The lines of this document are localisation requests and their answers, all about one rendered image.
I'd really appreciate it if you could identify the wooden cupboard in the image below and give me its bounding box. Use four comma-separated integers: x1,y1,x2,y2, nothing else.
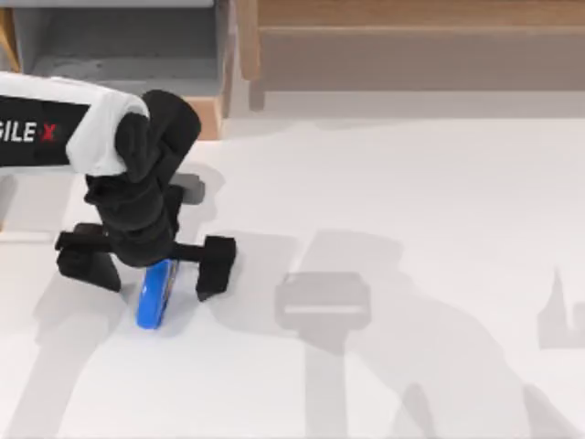
229,0,585,112

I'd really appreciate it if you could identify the pale wooden drawer front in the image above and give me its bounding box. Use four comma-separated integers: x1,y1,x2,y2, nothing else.
178,93,225,141

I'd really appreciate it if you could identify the grey pierced drawer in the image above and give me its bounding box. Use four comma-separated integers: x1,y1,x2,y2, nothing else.
12,0,230,100

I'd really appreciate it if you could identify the blue stapler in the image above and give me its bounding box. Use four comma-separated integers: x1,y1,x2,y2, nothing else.
135,258,181,331

